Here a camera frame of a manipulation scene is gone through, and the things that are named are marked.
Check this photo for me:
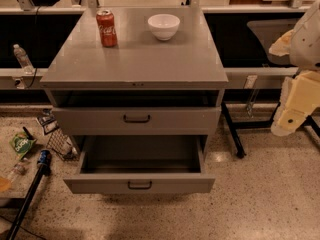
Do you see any red coca-cola can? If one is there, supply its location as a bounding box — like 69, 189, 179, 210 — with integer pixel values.
96, 9, 117, 47

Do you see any grey metal drawer cabinet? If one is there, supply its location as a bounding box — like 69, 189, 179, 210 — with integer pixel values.
41, 7, 228, 151

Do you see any clear plastic water bottle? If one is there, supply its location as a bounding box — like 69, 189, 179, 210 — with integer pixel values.
13, 44, 35, 75

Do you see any orange object on floor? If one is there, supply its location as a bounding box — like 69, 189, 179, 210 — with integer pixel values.
0, 177, 12, 192

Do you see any crushed plastic bottle on floor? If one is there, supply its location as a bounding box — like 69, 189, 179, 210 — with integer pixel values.
7, 161, 28, 183

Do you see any white ceramic bowl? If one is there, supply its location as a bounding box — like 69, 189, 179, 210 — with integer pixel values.
148, 14, 180, 41

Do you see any black pole with blue joint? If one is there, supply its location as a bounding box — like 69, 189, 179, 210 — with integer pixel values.
5, 150, 52, 240

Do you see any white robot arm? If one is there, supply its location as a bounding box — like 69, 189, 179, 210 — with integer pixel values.
269, 0, 320, 136

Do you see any green snack bag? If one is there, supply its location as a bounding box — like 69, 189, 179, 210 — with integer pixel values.
9, 132, 36, 160

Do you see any black printed packet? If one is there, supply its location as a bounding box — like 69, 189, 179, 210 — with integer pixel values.
36, 109, 59, 135

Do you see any grey drawer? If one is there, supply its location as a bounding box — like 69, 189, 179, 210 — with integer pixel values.
53, 107, 220, 135
64, 135, 215, 194

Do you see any grey chair with black stand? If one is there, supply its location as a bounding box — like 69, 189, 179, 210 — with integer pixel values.
221, 20, 312, 158

